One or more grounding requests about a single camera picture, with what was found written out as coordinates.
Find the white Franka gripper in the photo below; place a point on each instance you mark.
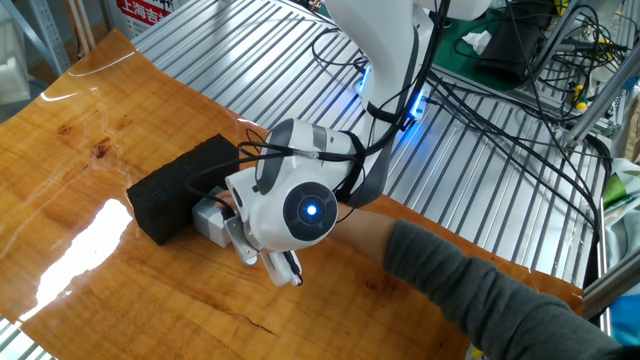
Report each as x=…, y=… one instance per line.
x=277, y=267

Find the grey box with green button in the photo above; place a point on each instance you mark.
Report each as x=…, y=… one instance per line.
x=210, y=222

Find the forearm in grey sleeve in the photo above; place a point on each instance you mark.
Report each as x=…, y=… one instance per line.
x=500, y=300

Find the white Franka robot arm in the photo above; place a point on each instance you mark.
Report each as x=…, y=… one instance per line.
x=390, y=50

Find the yellow button box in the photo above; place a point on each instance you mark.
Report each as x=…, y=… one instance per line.
x=477, y=354

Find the person hand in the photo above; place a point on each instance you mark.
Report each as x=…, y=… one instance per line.
x=226, y=200

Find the black foam block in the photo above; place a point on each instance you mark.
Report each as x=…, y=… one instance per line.
x=165, y=195

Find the green mat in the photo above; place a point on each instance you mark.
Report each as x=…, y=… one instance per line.
x=457, y=62

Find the red and white sign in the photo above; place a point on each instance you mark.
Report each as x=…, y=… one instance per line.
x=145, y=15

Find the crumpled white paper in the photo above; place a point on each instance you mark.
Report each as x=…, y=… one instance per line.
x=477, y=41

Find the wooden stick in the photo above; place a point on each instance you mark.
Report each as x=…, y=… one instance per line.
x=87, y=25
x=72, y=25

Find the black pouch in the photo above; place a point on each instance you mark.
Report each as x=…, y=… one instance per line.
x=510, y=50

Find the white foam piece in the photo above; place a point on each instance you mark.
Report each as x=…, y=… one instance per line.
x=12, y=75

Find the yellow green screwdriver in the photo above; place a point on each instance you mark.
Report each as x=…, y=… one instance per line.
x=580, y=97

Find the green and white bag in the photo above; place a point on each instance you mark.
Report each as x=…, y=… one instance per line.
x=622, y=192

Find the blue cloth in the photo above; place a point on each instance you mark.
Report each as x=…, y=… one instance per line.
x=627, y=320

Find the slanted aluminium profile bar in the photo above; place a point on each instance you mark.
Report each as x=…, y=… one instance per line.
x=600, y=105

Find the grey metal mount bracket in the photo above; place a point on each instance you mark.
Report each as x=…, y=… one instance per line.
x=240, y=245

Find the grey blue shelf frame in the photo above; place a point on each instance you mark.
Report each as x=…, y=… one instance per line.
x=47, y=35

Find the aluminium profile rail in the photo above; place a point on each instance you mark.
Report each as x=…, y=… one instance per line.
x=610, y=287

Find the grey metal post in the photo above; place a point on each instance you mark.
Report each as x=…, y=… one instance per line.
x=555, y=42

